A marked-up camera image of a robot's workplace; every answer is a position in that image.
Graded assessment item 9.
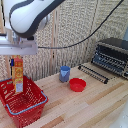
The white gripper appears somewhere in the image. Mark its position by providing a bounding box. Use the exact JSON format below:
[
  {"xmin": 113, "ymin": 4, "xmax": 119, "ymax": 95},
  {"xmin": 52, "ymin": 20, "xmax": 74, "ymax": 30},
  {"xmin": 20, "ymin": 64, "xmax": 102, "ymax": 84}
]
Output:
[{"xmin": 0, "ymin": 32, "xmax": 39, "ymax": 80}]

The mac and cheese carton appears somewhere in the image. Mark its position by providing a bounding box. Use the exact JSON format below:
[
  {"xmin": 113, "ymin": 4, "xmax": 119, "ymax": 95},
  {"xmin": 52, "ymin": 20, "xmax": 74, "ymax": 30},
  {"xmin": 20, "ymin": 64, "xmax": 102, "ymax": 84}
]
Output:
[{"xmin": 12, "ymin": 55, "xmax": 25, "ymax": 94}]

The red shopping basket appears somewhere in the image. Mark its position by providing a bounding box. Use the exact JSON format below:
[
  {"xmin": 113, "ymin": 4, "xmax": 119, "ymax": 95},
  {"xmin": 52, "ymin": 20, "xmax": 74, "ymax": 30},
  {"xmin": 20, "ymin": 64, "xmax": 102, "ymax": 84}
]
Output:
[{"xmin": 0, "ymin": 74, "xmax": 49, "ymax": 128}]

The blue plastic cup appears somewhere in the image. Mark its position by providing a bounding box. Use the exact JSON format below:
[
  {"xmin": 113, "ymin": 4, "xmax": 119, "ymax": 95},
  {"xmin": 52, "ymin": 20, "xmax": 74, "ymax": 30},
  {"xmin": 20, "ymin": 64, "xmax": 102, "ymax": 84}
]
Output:
[{"xmin": 59, "ymin": 65, "xmax": 72, "ymax": 83}]

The beige folding screen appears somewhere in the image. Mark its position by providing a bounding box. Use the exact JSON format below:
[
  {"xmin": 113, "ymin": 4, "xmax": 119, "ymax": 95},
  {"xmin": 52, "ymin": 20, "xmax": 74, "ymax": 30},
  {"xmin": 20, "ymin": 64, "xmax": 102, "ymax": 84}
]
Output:
[{"xmin": 0, "ymin": 0, "xmax": 128, "ymax": 82}]

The red plastic bowl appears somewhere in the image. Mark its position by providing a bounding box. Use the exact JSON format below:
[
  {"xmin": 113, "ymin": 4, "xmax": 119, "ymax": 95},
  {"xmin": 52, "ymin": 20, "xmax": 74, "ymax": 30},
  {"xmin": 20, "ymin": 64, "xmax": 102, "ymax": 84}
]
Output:
[{"xmin": 69, "ymin": 77, "xmax": 87, "ymax": 93}]

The black toaster oven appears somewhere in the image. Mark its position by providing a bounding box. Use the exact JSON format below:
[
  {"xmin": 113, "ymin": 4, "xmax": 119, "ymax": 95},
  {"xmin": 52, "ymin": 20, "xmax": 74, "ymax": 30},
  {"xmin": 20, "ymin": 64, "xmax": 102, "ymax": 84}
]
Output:
[{"xmin": 90, "ymin": 37, "xmax": 128, "ymax": 81}]

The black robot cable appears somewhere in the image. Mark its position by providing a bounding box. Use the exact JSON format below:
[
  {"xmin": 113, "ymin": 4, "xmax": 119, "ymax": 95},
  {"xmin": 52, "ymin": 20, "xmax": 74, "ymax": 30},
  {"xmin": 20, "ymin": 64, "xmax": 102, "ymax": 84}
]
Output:
[{"xmin": 37, "ymin": 0, "xmax": 125, "ymax": 50}]

